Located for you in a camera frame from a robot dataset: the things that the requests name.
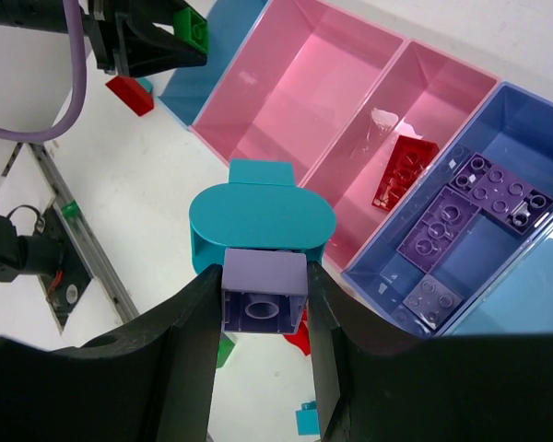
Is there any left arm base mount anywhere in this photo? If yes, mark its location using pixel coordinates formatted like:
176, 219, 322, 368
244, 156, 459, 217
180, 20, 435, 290
0, 204, 91, 328

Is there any green lego brick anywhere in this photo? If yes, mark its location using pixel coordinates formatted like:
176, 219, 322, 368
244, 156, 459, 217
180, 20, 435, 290
172, 7, 209, 55

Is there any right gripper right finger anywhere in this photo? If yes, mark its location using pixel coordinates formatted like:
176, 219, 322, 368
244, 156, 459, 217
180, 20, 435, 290
307, 262, 553, 441

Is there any large pink bin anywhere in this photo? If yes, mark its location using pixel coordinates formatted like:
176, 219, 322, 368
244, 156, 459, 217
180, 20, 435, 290
192, 1, 405, 181

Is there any left light blue bin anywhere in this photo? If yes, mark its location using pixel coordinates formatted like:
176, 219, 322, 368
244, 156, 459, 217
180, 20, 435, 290
159, 0, 267, 126

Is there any red lego plate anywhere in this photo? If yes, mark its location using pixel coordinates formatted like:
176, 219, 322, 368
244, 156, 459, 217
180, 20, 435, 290
371, 135, 439, 212

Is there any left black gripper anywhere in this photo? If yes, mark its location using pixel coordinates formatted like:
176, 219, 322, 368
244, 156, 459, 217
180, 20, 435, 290
0, 0, 207, 77

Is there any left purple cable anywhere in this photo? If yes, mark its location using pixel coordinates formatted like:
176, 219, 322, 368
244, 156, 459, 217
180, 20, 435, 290
0, 0, 89, 142

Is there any lilac flat lego plate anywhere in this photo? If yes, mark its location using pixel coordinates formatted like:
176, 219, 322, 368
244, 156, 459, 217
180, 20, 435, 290
403, 274, 463, 331

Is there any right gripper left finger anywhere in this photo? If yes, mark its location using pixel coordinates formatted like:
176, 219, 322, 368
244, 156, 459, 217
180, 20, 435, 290
0, 265, 222, 441

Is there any teal rounded lego brick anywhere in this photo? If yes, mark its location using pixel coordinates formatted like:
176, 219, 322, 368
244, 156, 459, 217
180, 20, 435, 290
188, 158, 336, 273

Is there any lilac square lego brick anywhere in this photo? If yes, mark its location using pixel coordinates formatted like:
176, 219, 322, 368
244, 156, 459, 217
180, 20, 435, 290
221, 249, 309, 335

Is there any right light blue bin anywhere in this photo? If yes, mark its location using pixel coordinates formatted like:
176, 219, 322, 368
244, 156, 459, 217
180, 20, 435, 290
447, 225, 553, 336

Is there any small pink bin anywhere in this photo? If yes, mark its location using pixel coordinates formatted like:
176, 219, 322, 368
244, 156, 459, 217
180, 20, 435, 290
302, 41, 499, 270

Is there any purple lego plate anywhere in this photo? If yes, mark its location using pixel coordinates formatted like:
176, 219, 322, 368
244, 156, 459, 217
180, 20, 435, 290
446, 151, 553, 238

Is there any light blue bin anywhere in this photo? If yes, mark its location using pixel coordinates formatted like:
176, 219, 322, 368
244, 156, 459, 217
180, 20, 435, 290
159, 0, 267, 126
447, 225, 553, 336

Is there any purple blue bin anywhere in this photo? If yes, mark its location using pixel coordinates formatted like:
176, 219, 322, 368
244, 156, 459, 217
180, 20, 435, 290
343, 83, 553, 337

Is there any dark purple lego brick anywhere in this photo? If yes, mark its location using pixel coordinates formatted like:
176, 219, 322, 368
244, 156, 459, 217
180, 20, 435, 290
396, 186, 480, 273

